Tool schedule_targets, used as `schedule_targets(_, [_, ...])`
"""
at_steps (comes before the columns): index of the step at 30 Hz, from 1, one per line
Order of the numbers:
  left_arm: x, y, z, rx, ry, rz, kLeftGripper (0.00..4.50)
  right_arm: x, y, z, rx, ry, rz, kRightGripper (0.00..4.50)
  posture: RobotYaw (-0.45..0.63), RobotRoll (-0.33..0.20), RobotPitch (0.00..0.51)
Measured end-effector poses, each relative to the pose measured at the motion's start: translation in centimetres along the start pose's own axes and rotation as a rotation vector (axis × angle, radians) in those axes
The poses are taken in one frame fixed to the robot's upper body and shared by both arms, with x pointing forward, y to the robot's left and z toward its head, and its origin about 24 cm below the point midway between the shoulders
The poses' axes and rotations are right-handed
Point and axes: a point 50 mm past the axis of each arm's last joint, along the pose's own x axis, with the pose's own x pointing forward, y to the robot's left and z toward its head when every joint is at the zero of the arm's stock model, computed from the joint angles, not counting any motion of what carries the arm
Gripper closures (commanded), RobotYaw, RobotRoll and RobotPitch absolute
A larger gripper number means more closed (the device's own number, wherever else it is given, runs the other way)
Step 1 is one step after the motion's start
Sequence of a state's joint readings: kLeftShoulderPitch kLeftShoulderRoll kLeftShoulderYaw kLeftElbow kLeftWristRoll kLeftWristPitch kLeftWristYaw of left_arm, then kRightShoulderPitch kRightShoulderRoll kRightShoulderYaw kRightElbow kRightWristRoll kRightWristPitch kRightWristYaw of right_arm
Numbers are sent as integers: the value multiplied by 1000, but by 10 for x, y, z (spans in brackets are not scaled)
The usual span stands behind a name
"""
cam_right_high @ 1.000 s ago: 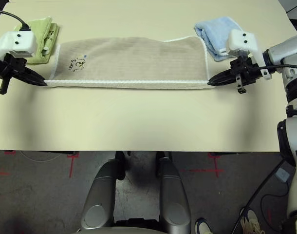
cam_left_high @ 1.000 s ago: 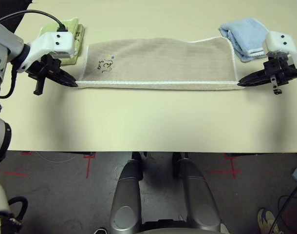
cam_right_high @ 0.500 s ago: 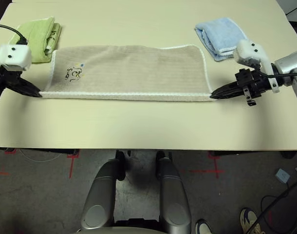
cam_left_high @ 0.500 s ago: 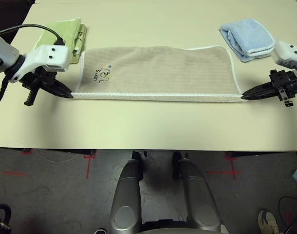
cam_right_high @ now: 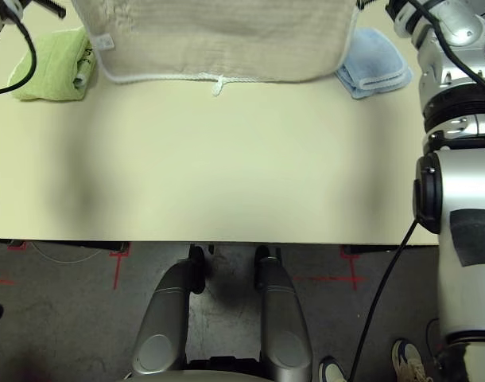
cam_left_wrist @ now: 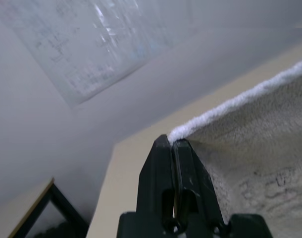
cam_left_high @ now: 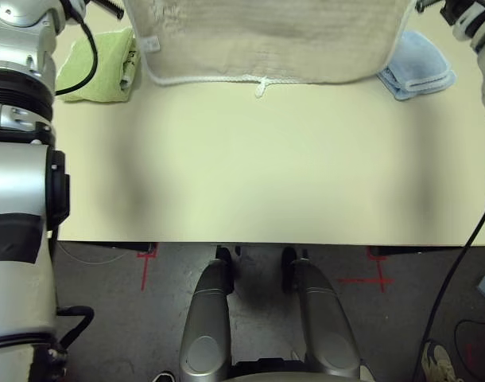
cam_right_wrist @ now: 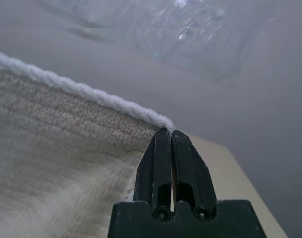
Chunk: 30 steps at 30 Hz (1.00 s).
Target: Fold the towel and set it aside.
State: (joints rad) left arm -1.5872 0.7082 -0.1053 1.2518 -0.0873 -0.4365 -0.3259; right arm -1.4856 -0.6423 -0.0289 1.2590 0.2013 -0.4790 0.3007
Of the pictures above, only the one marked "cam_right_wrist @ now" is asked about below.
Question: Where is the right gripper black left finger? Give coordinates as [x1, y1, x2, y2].
[133, 127, 173, 219]

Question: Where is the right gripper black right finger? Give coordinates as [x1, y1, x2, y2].
[171, 129, 218, 220]

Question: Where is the beige towel white trim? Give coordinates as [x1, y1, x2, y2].
[0, 51, 176, 238]

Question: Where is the glossy whiteboard wall sheet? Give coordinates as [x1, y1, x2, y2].
[126, 0, 246, 85]

